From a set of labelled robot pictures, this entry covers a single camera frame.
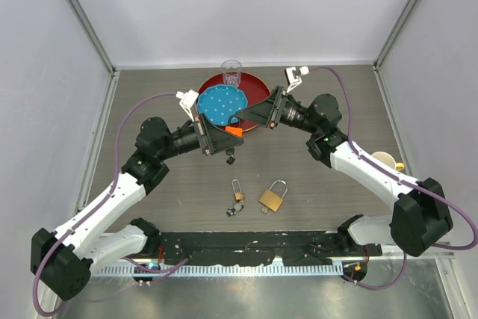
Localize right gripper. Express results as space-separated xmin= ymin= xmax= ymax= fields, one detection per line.
xmin=236 ymin=85 xmax=320 ymax=134

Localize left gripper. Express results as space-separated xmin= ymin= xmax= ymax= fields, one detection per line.
xmin=158 ymin=112 xmax=243 ymax=161

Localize black padlock keys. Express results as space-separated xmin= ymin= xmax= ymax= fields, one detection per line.
xmin=226 ymin=147 xmax=235 ymax=165

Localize orange black padlock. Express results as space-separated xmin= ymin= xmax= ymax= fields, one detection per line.
xmin=225 ymin=115 xmax=243 ymax=137

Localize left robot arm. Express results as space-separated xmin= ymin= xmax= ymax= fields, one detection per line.
xmin=30 ymin=114 xmax=243 ymax=301

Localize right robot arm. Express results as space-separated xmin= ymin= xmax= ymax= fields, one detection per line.
xmin=235 ymin=87 xmax=453 ymax=257

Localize red round tray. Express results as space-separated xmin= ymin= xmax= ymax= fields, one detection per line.
xmin=199 ymin=72 xmax=270 ymax=132

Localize blue dotted plate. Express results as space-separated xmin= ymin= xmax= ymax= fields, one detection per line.
xmin=196 ymin=84 xmax=248 ymax=126

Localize clear plastic cup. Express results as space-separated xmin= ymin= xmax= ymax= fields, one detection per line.
xmin=220 ymin=59 xmax=242 ymax=87

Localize small brass padlock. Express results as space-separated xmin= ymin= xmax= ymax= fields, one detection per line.
xmin=232 ymin=179 xmax=244 ymax=202

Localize large brass padlock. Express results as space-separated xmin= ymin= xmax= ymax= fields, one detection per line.
xmin=258 ymin=179 xmax=288 ymax=213

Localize yellow cream mug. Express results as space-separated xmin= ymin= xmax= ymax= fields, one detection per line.
xmin=371 ymin=151 xmax=405 ymax=171

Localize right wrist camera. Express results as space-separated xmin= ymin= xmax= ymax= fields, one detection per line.
xmin=285 ymin=66 xmax=310 ymax=93

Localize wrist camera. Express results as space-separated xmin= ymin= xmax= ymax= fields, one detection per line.
xmin=176 ymin=90 xmax=199 ymax=121
xmin=285 ymin=66 xmax=310 ymax=93

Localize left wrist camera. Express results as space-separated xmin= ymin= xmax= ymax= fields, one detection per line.
xmin=176 ymin=90 xmax=199 ymax=121

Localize black white keychain charm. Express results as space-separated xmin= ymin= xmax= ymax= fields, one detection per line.
xmin=226 ymin=201 xmax=244 ymax=217

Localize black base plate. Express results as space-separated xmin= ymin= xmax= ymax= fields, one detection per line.
xmin=115 ymin=229 xmax=384 ymax=266

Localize slotted cable duct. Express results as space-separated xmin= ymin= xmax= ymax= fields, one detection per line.
xmin=93 ymin=261 xmax=344 ymax=278

